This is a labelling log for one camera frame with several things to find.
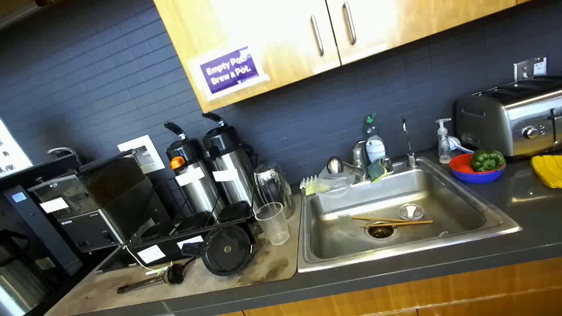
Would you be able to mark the silver toaster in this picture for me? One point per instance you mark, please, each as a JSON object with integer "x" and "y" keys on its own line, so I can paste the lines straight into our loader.
{"x": 509, "y": 119}

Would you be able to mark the clear hand soap dispenser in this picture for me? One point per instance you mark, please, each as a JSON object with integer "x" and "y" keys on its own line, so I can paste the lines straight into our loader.
{"x": 444, "y": 146}

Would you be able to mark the wooden upper cabinet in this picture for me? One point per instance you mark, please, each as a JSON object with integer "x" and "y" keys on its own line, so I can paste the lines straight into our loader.
{"x": 274, "y": 40}

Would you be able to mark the black thermos drip stand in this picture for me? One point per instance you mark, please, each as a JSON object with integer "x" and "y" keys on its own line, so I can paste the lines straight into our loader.
{"x": 193, "y": 225}

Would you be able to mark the dish soap bottle green cap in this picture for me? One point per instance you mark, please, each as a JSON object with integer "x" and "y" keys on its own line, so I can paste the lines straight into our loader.
{"x": 374, "y": 149}

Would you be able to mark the purple white sign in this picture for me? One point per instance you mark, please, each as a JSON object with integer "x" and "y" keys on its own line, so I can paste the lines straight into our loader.
{"x": 228, "y": 70}

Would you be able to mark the black round lid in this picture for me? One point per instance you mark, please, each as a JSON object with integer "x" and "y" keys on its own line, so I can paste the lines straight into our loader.
{"x": 228, "y": 249}

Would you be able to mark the blue bowl red inside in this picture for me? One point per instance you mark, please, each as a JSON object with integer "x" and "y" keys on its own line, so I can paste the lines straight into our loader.
{"x": 474, "y": 174}

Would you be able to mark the sink drain strainer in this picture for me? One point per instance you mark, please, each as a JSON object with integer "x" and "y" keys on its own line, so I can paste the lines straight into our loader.
{"x": 381, "y": 232}

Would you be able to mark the white wall panel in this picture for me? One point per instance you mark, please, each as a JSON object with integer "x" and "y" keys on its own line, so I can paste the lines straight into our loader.
{"x": 11, "y": 151}

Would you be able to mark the wooden chopstick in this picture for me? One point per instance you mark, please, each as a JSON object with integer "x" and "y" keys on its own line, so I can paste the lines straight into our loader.
{"x": 409, "y": 223}

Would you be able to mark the white wall outlet plate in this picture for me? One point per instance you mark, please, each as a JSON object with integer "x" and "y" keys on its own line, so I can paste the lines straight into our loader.
{"x": 142, "y": 149}

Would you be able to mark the green bell pepper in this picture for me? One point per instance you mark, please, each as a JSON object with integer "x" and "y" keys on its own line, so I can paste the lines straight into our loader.
{"x": 487, "y": 158}

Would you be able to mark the wooden cabinet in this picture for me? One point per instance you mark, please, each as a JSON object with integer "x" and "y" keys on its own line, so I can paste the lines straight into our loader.
{"x": 274, "y": 40}
{"x": 467, "y": 291}

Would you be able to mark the clear plastic cup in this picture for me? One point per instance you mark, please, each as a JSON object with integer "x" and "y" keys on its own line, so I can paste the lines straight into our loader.
{"x": 274, "y": 225}

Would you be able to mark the silver wall outlet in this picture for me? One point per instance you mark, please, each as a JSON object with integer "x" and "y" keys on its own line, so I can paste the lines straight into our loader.
{"x": 530, "y": 68}

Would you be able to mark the black coffee machine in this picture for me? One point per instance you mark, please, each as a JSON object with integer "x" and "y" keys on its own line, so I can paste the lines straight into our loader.
{"x": 70, "y": 216}

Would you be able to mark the wooden lower cabinet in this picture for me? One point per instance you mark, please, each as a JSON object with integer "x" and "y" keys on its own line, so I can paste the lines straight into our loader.
{"x": 467, "y": 291}

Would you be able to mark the black scoop spoon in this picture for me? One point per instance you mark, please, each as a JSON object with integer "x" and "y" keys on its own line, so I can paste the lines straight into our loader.
{"x": 172, "y": 274}

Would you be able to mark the stainless steel sink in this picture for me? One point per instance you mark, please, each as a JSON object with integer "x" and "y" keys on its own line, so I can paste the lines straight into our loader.
{"x": 404, "y": 233}

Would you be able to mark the chrome faucet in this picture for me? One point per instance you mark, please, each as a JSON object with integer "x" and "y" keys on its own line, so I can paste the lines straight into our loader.
{"x": 357, "y": 156}

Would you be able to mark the glass carafe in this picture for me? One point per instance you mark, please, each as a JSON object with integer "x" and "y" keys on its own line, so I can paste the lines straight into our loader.
{"x": 274, "y": 184}

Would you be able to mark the small metal cup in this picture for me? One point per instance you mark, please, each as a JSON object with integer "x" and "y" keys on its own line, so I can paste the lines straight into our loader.
{"x": 411, "y": 211}

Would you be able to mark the yellow cloth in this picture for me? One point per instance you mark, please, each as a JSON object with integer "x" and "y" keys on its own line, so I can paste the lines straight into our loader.
{"x": 550, "y": 170}

